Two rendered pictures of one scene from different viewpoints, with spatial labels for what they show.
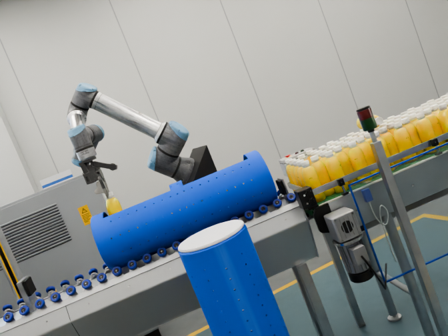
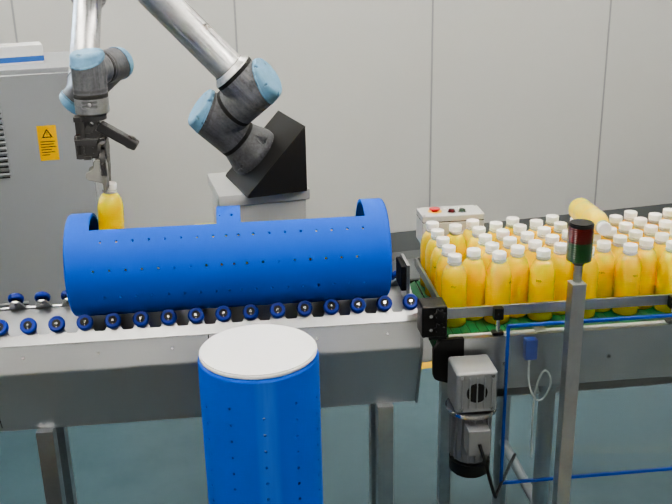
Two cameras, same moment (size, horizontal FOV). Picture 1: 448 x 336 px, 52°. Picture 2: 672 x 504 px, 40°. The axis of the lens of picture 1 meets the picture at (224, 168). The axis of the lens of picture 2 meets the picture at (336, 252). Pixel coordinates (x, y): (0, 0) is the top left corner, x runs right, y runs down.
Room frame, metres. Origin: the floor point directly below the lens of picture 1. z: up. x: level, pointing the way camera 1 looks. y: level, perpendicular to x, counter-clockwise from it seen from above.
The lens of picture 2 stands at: (-0.16, -0.03, 1.98)
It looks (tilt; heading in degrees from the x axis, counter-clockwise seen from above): 20 degrees down; 0
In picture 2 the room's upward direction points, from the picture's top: 1 degrees counter-clockwise
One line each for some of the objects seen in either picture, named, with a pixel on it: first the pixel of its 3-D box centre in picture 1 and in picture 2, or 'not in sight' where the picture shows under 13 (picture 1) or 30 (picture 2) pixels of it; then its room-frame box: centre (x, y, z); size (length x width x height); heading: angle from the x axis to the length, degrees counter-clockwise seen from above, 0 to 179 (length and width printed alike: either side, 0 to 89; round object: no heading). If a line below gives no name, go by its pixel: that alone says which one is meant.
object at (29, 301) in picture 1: (30, 293); not in sight; (2.17, 1.09, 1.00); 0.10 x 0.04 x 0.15; 6
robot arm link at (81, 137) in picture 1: (80, 138); (89, 73); (2.28, 0.60, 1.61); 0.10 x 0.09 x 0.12; 162
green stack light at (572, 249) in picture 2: (368, 123); (579, 250); (1.99, -0.66, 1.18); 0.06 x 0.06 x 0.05
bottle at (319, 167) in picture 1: (321, 177); (472, 285); (2.24, -0.43, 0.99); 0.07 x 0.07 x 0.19
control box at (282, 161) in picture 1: (299, 161); (449, 224); (2.62, -0.41, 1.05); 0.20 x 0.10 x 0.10; 96
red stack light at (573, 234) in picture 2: (365, 114); (580, 233); (1.99, -0.66, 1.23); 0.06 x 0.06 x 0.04
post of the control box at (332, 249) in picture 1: (332, 249); (446, 378); (2.62, -0.41, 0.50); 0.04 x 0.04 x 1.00; 6
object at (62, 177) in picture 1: (56, 179); (11, 53); (3.70, 1.28, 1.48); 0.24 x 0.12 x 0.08; 112
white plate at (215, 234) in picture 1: (211, 235); (258, 350); (1.78, 0.15, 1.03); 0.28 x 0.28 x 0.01
